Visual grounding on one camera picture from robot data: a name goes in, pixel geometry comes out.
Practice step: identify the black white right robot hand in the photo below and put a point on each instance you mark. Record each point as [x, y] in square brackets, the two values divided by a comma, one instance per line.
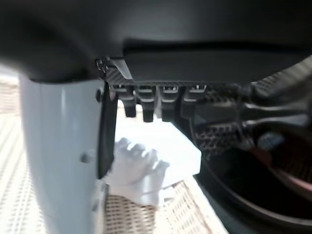
[156, 36]

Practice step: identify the white cloth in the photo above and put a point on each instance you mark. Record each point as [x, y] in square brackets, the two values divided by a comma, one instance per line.
[158, 151]

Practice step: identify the grey front-load washing machine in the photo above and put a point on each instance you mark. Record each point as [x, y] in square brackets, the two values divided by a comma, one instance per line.
[243, 195]

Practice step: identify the cream wicker basket tray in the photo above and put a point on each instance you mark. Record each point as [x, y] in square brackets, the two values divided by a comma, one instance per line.
[14, 170]

